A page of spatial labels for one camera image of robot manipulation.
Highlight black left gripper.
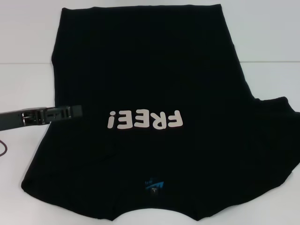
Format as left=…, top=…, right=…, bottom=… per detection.
left=0, top=105, right=83, bottom=133

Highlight thin left gripper cable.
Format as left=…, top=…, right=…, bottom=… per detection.
left=0, top=140, right=9, bottom=156

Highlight black shirt with FREE print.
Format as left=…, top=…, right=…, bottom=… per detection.
left=20, top=3, right=300, bottom=222

